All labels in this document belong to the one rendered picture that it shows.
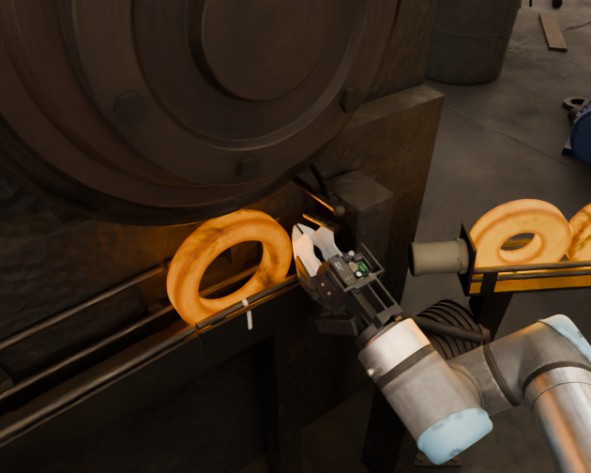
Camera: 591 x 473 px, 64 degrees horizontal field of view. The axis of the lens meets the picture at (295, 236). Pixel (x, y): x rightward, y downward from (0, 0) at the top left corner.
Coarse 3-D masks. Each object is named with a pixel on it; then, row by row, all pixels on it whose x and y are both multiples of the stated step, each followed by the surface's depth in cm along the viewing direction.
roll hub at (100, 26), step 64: (64, 0) 30; (128, 0) 30; (192, 0) 33; (256, 0) 34; (320, 0) 37; (384, 0) 42; (128, 64) 32; (192, 64) 36; (256, 64) 37; (320, 64) 43; (128, 128) 35; (192, 128) 39; (256, 128) 43; (320, 128) 46
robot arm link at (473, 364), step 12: (480, 348) 68; (456, 360) 69; (468, 360) 67; (480, 360) 66; (468, 372) 66; (480, 372) 65; (480, 384) 65; (492, 384) 64; (480, 396) 64; (492, 396) 64; (504, 396) 64; (492, 408) 65; (504, 408) 65
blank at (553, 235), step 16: (496, 208) 76; (512, 208) 74; (528, 208) 74; (544, 208) 74; (480, 224) 77; (496, 224) 75; (512, 224) 75; (528, 224) 75; (544, 224) 75; (560, 224) 75; (480, 240) 77; (496, 240) 77; (544, 240) 77; (560, 240) 77; (480, 256) 79; (496, 256) 79; (512, 256) 81; (528, 256) 80; (544, 256) 79; (560, 256) 79; (512, 272) 82
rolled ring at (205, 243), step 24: (240, 216) 62; (264, 216) 65; (192, 240) 60; (216, 240) 60; (240, 240) 63; (264, 240) 66; (288, 240) 69; (192, 264) 60; (264, 264) 72; (288, 264) 72; (168, 288) 63; (192, 288) 62; (240, 288) 73; (264, 288) 72; (192, 312) 65; (216, 312) 68
